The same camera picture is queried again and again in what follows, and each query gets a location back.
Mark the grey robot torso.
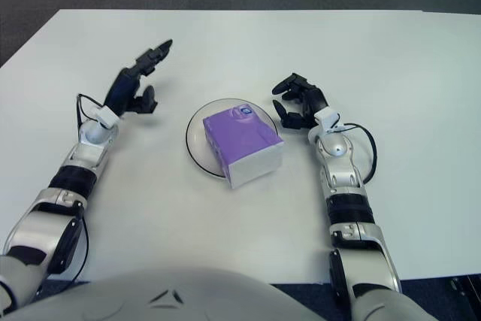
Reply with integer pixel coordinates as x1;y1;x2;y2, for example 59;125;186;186
0;265;481;321

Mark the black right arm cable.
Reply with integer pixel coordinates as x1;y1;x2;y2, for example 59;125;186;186
342;123;377;181

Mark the purple tissue paper pack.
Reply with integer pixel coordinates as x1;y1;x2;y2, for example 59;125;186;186
202;103;284;189

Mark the black object on floor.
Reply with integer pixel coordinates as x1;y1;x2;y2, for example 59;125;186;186
446;275;481;301

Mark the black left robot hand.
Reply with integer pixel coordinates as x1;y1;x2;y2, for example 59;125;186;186
103;38;174;117

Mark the white plate with black rim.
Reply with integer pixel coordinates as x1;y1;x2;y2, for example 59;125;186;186
185;98;281;180

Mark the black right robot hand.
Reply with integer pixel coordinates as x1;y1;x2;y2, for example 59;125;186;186
271;71;332;130

